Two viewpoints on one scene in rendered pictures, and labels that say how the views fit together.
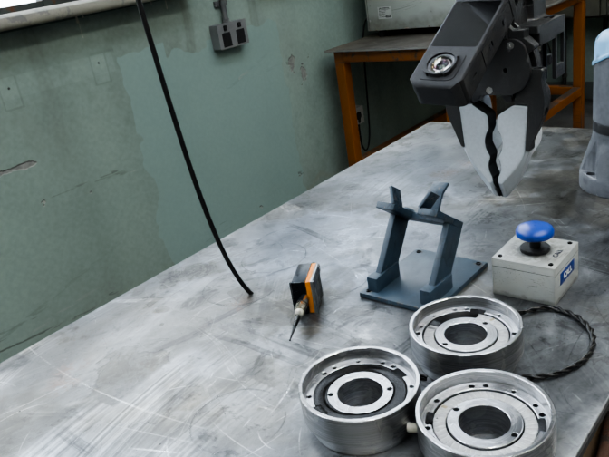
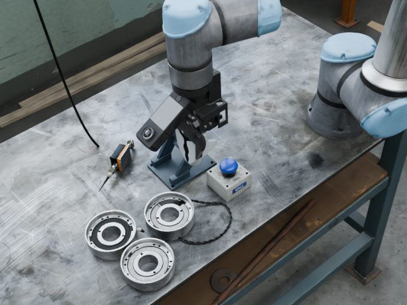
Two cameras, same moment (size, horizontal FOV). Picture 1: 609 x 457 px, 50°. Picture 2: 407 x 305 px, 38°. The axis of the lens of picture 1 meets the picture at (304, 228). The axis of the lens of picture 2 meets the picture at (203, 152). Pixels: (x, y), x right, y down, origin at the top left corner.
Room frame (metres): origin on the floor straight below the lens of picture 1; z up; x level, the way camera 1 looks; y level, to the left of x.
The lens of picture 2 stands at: (-0.22, -0.36, 1.81)
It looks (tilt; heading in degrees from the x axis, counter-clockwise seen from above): 46 degrees down; 11
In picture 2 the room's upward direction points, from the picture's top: 4 degrees counter-clockwise
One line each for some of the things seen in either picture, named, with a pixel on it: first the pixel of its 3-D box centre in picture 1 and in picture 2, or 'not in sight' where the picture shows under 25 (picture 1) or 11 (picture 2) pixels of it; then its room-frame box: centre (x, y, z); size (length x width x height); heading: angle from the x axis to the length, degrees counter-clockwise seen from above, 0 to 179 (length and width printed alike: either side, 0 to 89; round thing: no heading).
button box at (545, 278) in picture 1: (537, 264); (231, 177); (0.64, -0.25, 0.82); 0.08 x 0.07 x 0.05; 137
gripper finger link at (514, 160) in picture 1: (525, 143); (203, 149); (0.56, -0.21, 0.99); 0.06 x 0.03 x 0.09; 137
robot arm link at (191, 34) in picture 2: not in sight; (189, 29); (0.57, -0.20, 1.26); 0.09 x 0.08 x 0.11; 118
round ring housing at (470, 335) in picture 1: (466, 341); (169, 216); (0.53, -0.13, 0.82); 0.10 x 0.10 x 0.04
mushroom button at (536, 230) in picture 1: (535, 245); (228, 170); (0.64, -0.25, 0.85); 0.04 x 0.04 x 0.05
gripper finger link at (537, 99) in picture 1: (519, 100); (195, 139); (0.54, -0.20, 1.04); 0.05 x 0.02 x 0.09; 47
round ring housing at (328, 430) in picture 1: (361, 399); (111, 236); (0.47, -0.02, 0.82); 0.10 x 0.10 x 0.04
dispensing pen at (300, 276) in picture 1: (301, 298); (114, 164); (0.66, 0.02, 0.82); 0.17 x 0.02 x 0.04; 166
